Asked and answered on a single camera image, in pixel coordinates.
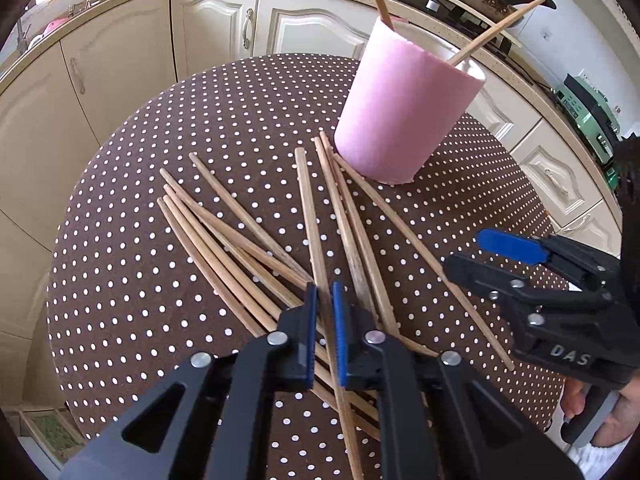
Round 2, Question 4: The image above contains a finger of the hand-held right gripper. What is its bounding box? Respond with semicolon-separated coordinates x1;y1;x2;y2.
444;252;617;334
477;229;622;290

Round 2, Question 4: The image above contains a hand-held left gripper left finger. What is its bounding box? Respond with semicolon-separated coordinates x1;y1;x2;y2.
57;282;321;480

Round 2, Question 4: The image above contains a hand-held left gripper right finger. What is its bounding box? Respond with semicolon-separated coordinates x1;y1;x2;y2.
331;281;586;480

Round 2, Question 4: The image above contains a group of wooden chopsticks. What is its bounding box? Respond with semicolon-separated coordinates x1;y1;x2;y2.
156;130;516;441

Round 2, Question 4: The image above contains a pink cup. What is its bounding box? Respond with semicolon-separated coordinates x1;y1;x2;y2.
333;15;487;186

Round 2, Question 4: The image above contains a person's right forearm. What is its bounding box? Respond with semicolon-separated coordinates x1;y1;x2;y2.
570;435;633;473

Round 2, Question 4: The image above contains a person's right hand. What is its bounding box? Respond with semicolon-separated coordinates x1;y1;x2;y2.
561;381;635;450

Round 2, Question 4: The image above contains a green electric grill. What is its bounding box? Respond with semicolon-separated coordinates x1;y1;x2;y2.
552;72;623;161

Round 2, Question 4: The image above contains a wooden framed green panel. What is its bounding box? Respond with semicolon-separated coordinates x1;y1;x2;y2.
17;407;86;466

